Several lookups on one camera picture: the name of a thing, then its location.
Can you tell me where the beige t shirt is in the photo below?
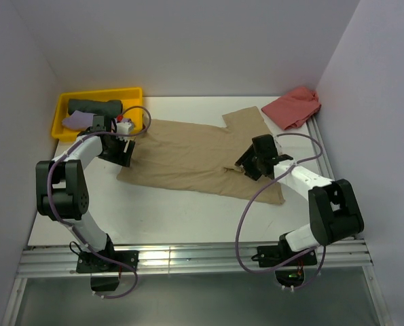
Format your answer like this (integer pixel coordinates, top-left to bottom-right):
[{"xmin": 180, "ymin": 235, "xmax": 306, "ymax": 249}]
[{"xmin": 117, "ymin": 107, "xmax": 284, "ymax": 204}]

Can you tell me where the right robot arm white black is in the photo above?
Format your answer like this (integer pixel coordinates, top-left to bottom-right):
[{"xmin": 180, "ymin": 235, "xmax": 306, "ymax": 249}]
[{"xmin": 235, "ymin": 132, "xmax": 365, "ymax": 265}]

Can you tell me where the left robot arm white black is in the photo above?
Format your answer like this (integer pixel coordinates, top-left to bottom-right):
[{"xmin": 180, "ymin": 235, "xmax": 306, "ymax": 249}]
[{"xmin": 35, "ymin": 115, "xmax": 135, "ymax": 271}]

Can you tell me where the dark green rolled shirt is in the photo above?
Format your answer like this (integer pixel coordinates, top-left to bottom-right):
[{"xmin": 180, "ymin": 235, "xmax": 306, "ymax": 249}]
[{"xmin": 67, "ymin": 98, "xmax": 123, "ymax": 117}]

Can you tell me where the pink t shirt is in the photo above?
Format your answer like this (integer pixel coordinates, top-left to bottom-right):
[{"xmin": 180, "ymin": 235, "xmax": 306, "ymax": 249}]
[{"xmin": 261, "ymin": 86, "xmax": 321, "ymax": 130}]

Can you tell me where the lavender folded shirt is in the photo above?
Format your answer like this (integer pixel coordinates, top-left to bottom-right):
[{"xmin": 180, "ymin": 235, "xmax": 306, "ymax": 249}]
[{"xmin": 62, "ymin": 111, "xmax": 94, "ymax": 131}]

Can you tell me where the yellow plastic bin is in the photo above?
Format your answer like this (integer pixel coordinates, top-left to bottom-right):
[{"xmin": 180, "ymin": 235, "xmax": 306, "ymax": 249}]
[{"xmin": 51, "ymin": 87, "xmax": 145, "ymax": 140}]

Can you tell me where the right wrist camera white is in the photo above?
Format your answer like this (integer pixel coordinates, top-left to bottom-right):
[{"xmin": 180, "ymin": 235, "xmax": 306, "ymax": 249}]
[{"xmin": 274, "ymin": 136, "xmax": 283, "ymax": 155}]

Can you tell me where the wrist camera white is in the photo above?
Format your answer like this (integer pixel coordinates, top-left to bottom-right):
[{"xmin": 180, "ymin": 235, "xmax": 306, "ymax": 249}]
[
  {"xmin": 113, "ymin": 115, "xmax": 134, "ymax": 137},
  {"xmin": 274, "ymin": 136, "xmax": 283, "ymax": 155}
]

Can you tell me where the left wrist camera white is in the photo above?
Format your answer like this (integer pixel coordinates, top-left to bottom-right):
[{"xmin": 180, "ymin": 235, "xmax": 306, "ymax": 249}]
[{"xmin": 113, "ymin": 115, "xmax": 134, "ymax": 137}]

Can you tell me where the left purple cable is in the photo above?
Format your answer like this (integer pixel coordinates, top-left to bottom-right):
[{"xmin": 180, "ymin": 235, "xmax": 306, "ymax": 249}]
[{"xmin": 47, "ymin": 105, "xmax": 152, "ymax": 300}]

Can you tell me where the purple cable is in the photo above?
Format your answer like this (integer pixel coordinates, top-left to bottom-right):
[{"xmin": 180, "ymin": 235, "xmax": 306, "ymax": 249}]
[
  {"xmin": 234, "ymin": 132, "xmax": 327, "ymax": 291},
  {"xmin": 47, "ymin": 105, "xmax": 152, "ymax": 300}
]

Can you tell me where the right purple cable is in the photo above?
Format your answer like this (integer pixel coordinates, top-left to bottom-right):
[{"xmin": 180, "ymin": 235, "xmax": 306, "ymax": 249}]
[{"xmin": 234, "ymin": 132, "xmax": 327, "ymax": 291}]

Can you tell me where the aluminium right side rail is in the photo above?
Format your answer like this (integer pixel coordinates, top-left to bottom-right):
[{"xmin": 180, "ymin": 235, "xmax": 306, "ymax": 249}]
[{"xmin": 306, "ymin": 117, "xmax": 335, "ymax": 179}]

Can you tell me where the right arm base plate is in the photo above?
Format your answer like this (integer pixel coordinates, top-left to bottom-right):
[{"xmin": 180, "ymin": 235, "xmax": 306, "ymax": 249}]
[{"xmin": 251, "ymin": 244, "xmax": 317, "ymax": 268}]

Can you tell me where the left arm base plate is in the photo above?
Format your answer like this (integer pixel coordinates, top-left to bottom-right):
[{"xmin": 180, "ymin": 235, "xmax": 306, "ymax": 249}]
[{"xmin": 75, "ymin": 251, "xmax": 139, "ymax": 293}]

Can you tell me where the aluminium front rail frame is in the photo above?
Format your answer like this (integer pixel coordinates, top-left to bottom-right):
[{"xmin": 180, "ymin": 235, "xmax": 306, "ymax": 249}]
[{"xmin": 2, "ymin": 238, "xmax": 392, "ymax": 325}]

